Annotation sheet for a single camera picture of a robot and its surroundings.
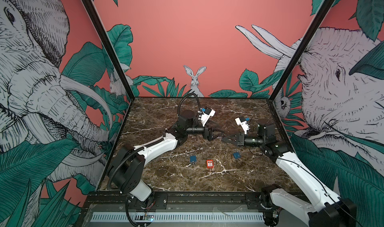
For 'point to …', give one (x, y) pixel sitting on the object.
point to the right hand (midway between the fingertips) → (225, 139)
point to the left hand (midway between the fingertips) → (222, 128)
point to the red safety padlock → (209, 163)
